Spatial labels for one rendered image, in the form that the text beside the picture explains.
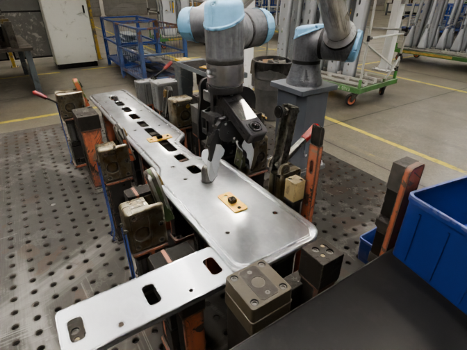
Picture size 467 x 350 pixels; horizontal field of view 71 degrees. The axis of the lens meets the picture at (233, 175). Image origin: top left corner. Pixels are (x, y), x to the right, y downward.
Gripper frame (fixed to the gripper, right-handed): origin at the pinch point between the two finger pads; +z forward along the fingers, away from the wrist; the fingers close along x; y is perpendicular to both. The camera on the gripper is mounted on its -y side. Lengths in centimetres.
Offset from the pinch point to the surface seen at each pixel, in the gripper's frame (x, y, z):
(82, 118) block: 19, 76, 5
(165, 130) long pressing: -4, 53, 8
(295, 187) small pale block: -11.0, -9.6, 2.9
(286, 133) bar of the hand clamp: -14.3, -1.8, -7.1
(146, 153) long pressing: 8.1, 38.1, 7.7
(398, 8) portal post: -594, 347, -4
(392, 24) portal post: -594, 353, 24
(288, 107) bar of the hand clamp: -16.2, 0.4, -12.6
